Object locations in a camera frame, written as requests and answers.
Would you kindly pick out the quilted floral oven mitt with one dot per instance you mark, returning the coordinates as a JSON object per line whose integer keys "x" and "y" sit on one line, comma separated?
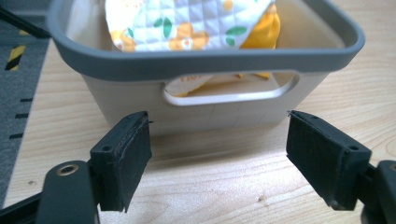
{"x": 186, "y": 25}

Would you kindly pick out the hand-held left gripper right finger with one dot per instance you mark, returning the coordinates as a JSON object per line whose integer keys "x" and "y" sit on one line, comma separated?
{"x": 323, "y": 161}

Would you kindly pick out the black stand leg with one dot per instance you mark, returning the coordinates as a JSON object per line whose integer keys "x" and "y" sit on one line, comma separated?
{"x": 21, "y": 23}

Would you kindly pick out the beige basket with grey rim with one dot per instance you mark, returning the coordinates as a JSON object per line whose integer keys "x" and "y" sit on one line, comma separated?
{"x": 193, "y": 60}

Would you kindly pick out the yellow black hazard tape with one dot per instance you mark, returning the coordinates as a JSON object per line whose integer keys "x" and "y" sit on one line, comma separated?
{"x": 15, "y": 57}

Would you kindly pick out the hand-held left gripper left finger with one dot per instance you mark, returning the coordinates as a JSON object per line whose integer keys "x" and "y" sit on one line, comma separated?
{"x": 120, "y": 161}

